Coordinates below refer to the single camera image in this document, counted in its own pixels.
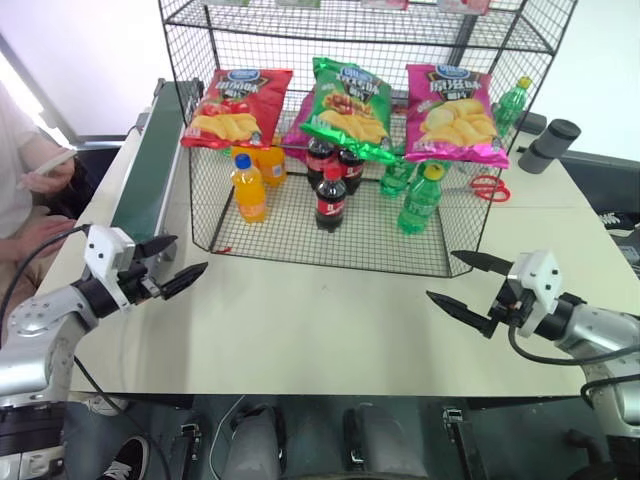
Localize magenta chips bag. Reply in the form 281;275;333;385
282;91;322;162

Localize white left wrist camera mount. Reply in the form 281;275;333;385
82;225;138;312

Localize grey cylinder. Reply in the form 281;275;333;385
517;118;583;175

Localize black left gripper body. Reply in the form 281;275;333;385
115;244;167;305

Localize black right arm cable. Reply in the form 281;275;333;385
508;319;640;367

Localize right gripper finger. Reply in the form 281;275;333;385
450;249;515;276
425;291;497;338

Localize white phone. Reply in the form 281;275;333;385
31;149;79;177

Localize green soda bottle yellow cap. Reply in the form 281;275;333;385
396;162;447;237
491;75;533;140

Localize white shoe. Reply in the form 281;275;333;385
81;394;130;417

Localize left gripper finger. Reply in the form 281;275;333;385
159;261;210;301
133;234;179;262

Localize red chips bag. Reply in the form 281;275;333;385
180;67;295;150

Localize green conveyor belt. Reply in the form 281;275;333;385
109;78;207;262

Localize green chips bag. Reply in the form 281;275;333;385
298;56;396;167

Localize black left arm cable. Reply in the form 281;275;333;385
0;224;94;346

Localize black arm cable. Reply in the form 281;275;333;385
0;224;94;346
508;319;640;367

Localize person in white shirt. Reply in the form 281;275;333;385
0;79;81;321

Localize orange soda bottle blue cap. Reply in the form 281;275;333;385
230;153;269;225

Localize red scissors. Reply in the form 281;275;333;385
469;174;513;203

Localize pink chips bag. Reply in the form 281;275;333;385
403;63;510;170

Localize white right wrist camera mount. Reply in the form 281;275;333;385
506;249;562;340

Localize black white sneaker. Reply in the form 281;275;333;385
101;434;152;480

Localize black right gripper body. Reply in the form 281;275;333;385
487;277;534;330

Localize white cable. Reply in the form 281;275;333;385
208;395;247;480

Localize pink package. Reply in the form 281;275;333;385
359;0;412;12
436;0;492;17

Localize person's hand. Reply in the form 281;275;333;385
15;155;77;192

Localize black wire rack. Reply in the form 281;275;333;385
157;0;580;279

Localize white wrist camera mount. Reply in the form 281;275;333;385
506;249;562;340
82;225;138;312

